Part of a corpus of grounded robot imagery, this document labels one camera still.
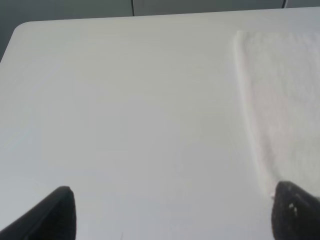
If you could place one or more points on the white towel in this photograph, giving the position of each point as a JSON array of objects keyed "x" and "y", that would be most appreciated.
[{"x": 279, "y": 80}]

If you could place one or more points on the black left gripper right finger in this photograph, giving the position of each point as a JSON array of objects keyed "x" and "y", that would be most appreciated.
[{"x": 295, "y": 213}]

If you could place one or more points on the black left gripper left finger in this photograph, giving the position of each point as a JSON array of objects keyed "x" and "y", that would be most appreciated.
[{"x": 53, "y": 218}]

